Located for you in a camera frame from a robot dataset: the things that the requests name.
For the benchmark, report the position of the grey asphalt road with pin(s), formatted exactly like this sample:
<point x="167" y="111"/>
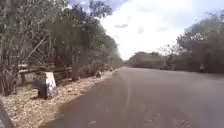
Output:
<point x="150" y="100"/>

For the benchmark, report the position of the white stone marker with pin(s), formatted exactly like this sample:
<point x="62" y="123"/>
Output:
<point x="47" y="85"/>

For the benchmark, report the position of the wood of bare trees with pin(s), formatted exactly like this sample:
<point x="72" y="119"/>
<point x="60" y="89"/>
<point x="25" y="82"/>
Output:
<point x="50" y="33"/>

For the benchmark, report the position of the wood of dark trees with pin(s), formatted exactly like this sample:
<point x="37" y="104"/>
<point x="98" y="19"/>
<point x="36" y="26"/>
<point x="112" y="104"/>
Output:
<point x="203" y="46"/>

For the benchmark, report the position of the dry leaf-strewn verge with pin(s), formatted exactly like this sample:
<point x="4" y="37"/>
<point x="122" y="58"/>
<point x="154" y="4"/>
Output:
<point x="26" y="110"/>

